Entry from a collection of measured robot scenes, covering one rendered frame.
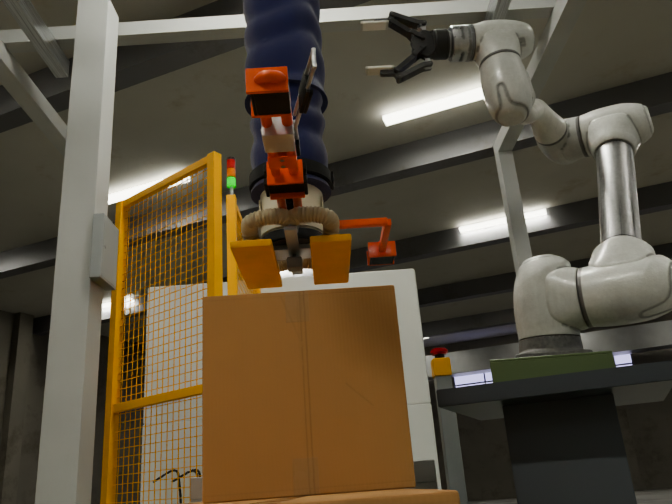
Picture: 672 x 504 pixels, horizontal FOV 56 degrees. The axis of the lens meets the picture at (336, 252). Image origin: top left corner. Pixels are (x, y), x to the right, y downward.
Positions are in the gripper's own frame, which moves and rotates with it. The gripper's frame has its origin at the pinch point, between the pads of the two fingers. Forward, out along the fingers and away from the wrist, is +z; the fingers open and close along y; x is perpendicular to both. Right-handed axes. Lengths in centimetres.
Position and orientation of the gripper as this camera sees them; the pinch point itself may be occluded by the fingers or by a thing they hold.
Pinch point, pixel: (367, 48)
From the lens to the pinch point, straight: 167.4
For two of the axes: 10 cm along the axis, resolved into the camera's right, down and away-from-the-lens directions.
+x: -0.1, 3.5, 9.4
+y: 0.7, 9.4, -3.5
